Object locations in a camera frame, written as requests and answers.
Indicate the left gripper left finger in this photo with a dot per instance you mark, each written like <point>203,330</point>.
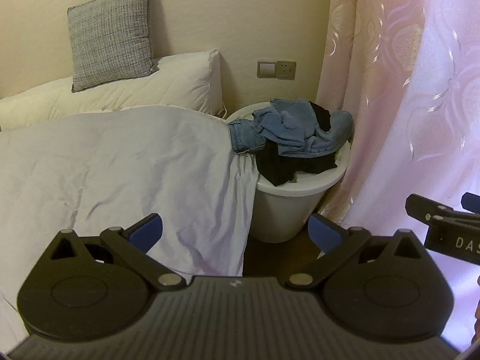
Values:
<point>89,287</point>

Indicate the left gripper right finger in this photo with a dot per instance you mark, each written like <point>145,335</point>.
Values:
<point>377,287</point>

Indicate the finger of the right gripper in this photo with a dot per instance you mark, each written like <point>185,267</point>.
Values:
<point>470,200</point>

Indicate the blue denim jeans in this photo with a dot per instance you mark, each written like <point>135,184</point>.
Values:
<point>293,127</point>

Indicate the lavender duvet cover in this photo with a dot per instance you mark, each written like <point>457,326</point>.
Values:
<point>92,171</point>

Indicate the white laundry basket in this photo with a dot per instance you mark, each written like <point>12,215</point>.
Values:
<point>280,212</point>

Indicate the pink floral curtain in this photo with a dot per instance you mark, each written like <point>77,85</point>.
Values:
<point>408,72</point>

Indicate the black garment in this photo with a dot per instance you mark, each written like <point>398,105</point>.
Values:
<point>279,170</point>

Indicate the white pillow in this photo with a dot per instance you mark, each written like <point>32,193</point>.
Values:
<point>191,81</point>

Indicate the grey woven cushion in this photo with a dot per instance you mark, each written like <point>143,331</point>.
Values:
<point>110,41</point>

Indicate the wall switch and socket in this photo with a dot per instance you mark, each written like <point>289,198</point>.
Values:
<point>278,69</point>

